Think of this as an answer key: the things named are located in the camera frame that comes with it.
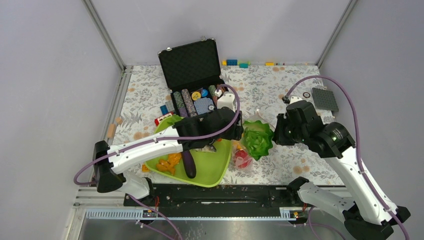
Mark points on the purple eggplant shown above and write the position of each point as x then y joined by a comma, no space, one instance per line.
189,164

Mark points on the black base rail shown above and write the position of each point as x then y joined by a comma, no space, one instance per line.
224,201

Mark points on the green napa cabbage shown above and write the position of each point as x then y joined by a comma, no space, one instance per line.
257,138

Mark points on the green plastic tray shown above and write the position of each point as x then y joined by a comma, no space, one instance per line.
210,167

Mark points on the red tomato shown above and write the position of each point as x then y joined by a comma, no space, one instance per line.
242,159

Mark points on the floral tablecloth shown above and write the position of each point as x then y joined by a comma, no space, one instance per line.
259,87

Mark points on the dark grey building baseplate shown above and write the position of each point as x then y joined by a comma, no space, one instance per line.
324,99

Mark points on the grey toy fish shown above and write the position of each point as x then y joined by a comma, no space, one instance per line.
210,148

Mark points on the blue yellow brick row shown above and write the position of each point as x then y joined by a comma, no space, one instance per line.
235,62

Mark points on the black poker chip case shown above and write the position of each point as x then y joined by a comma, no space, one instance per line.
193,73

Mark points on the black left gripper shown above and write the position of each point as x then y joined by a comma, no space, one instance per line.
235,133

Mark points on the wooden block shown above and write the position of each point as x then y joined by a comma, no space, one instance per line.
111,130

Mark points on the clear pink zip top bag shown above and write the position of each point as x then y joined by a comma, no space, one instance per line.
236,145

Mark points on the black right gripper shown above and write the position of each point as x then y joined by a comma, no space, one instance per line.
279,136

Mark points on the blue toy brick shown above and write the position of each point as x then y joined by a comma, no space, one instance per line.
164,109

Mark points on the orange fried chicken piece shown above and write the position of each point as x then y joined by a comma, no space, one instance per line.
169,164

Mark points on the red white toy piece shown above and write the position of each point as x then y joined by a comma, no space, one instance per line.
158,120

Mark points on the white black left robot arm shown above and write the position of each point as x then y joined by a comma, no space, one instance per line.
111,169

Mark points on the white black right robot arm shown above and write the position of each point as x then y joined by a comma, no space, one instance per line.
369,214

